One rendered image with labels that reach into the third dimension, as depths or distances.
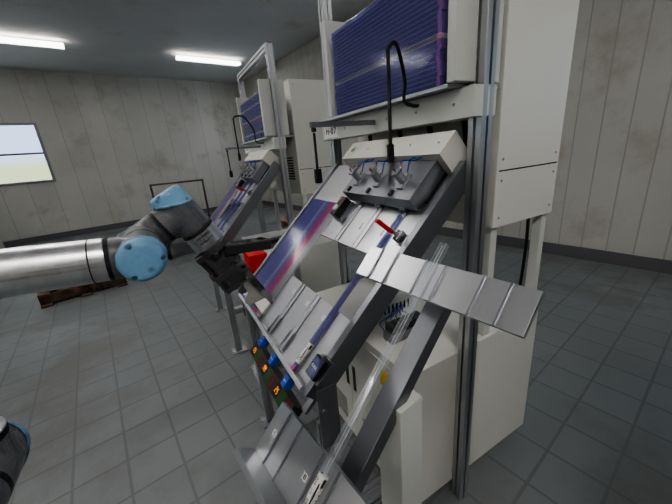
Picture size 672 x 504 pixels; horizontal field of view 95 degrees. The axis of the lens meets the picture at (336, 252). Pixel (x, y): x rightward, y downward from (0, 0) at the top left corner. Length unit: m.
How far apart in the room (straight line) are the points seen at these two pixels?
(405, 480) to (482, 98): 0.83
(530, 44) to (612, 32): 2.91
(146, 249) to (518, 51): 0.99
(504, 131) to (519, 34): 0.23
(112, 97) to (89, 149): 1.24
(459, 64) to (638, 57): 3.14
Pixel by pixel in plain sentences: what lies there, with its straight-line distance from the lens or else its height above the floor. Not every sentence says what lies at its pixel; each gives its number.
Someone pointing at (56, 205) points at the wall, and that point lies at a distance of 8.80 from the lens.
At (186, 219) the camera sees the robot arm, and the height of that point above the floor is 1.14.
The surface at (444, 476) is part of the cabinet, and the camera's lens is 1.44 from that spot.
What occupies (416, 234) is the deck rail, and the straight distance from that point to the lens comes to 0.80.
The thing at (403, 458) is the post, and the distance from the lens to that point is 0.68.
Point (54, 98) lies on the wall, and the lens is 8.88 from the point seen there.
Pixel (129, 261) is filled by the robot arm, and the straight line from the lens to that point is 0.61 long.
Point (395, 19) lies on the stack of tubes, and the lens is 1.05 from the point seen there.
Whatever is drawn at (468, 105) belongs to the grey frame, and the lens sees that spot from 0.87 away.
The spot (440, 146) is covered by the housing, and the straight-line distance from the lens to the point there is 0.88.
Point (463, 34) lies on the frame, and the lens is 0.88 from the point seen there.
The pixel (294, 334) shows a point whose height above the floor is 0.76.
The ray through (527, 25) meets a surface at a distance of 1.11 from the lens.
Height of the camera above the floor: 1.26
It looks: 18 degrees down
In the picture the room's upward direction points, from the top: 5 degrees counter-clockwise
